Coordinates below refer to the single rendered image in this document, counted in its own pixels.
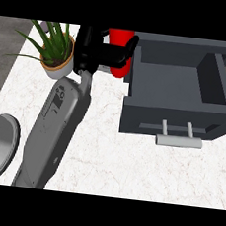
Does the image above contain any dark grey open drawer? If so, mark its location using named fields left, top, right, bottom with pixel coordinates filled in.
left=116, top=30, right=226, bottom=146

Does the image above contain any green potted plant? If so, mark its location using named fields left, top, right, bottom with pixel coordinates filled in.
left=3, top=16, right=79, bottom=83

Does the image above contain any pale grey drawer handle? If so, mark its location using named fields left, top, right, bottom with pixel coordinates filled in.
left=154, top=118, right=206, bottom=151

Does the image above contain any small grey object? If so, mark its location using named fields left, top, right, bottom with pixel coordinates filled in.
left=38, top=20, right=53, bottom=35

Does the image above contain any red can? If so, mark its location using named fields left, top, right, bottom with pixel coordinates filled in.
left=103, top=27, right=137, bottom=80

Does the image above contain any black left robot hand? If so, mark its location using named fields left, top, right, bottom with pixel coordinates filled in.
left=71, top=24, right=141, bottom=83

